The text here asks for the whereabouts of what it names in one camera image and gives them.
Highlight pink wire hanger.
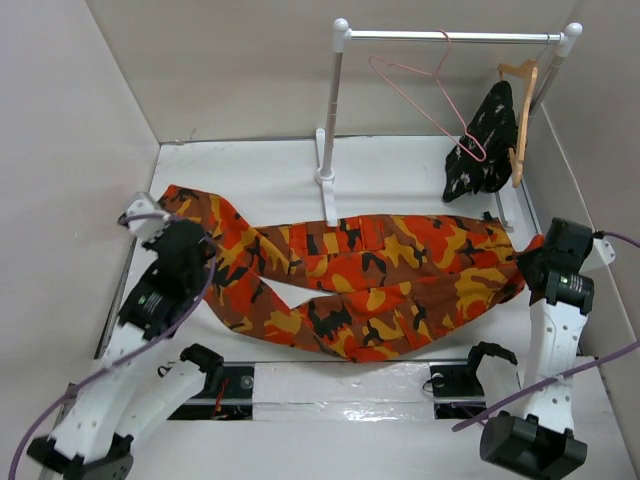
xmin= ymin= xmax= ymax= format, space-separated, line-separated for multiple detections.
xmin=368 ymin=28 xmax=487 ymax=162

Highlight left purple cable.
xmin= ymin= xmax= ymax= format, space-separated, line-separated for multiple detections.
xmin=7 ymin=212 xmax=219 ymax=480

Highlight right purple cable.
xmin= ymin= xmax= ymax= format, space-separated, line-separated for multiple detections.
xmin=452 ymin=230 xmax=640 ymax=432

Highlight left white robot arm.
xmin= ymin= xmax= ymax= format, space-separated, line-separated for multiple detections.
xmin=26 ymin=214 xmax=224 ymax=479

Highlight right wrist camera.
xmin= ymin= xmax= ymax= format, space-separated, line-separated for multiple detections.
xmin=586 ymin=237 xmax=617 ymax=271

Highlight orange camouflage trousers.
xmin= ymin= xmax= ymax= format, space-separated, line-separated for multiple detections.
xmin=159 ymin=185 xmax=525 ymax=363

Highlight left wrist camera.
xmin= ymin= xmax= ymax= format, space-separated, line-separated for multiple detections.
xmin=118 ymin=192 xmax=169 ymax=241

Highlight wooden clothes hanger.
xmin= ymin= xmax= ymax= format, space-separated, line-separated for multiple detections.
xmin=497 ymin=59 xmax=538 ymax=188

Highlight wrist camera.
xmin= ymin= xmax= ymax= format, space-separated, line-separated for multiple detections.
xmin=118 ymin=192 xmax=169 ymax=241
xmin=586 ymin=237 xmax=617 ymax=271

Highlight purple cable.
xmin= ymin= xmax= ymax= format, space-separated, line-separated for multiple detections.
xmin=7 ymin=212 xmax=219 ymax=480
xmin=452 ymin=230 xmax=640 ymax=432

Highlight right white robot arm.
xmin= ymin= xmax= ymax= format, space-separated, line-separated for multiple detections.
xmin=479 ymin=218 xmax=595 ymax=479

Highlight black white patterned garment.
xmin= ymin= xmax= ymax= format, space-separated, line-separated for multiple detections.
xmin=442 ymin=80 xmax=518 ymax=203

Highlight white metal clothes rack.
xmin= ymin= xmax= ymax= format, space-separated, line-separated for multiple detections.
xmin=315 ymin=18 xmax=583 ymax=227

